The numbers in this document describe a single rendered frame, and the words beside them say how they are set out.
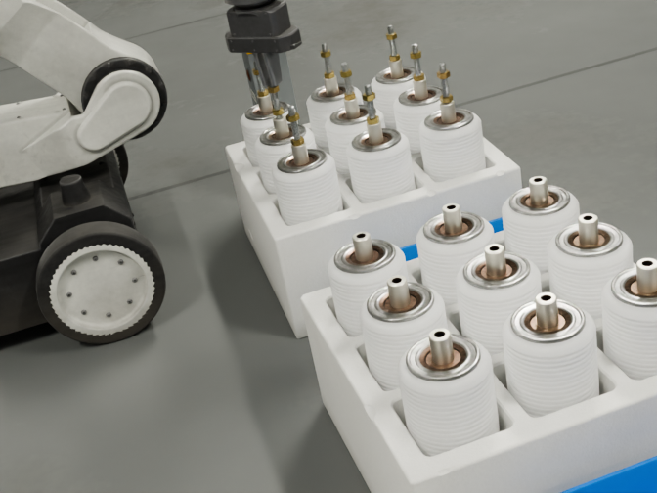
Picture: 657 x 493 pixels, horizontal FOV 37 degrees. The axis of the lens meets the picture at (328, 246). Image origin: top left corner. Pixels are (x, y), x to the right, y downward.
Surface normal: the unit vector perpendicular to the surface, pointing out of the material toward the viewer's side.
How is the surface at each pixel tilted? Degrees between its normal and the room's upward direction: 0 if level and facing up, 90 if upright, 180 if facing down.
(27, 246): 0
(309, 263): 90
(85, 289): 90
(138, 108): 90
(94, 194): 0
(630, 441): 90
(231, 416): 0
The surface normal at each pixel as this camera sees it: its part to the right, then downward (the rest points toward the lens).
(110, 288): 0.29, 0.43
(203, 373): -0.17, -0.86
